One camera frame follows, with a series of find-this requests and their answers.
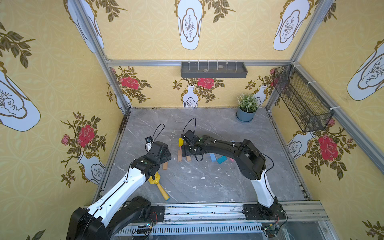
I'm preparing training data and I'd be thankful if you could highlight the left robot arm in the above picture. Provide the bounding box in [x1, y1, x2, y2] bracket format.
[66, 141, 172, 240]

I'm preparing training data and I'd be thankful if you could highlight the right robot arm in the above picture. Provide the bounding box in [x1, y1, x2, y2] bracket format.
[182, 131, 278, 209]

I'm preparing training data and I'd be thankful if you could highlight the light blue long block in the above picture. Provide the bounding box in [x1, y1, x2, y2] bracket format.
[210, 153, 217, 162]

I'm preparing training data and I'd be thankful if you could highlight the yellow toy shovel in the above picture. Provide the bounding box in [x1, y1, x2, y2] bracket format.
[148, 172, 170, 201]

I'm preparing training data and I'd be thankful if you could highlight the teal block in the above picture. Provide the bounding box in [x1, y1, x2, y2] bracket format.
[217, 156, 228, 164]

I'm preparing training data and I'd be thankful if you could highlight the blue plant pot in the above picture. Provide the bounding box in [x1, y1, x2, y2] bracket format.
[236, 108, 256, 123]

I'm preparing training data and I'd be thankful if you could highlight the green artificial plant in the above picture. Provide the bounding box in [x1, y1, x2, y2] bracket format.
[238, 94, 260, 113]

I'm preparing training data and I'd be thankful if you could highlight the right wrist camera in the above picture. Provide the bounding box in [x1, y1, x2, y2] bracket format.
[182, 130, 200, 145]

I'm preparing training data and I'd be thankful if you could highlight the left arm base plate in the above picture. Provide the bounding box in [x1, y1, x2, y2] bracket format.
[144, 206, 165, 224]

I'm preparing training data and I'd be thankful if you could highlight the aluminium rail frame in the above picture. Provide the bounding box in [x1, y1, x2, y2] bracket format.
[110, 201, 338, 240]

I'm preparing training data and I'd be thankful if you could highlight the grey wall shelf tray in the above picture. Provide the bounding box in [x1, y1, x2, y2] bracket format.
[181, 61, 248, 79]

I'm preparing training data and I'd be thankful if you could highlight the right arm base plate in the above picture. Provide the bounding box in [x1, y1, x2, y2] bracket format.
[242, 204, 287, 222]

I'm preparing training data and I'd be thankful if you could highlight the black wire mesh basket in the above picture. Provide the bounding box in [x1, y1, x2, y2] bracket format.
[272, 65, 334, 132]

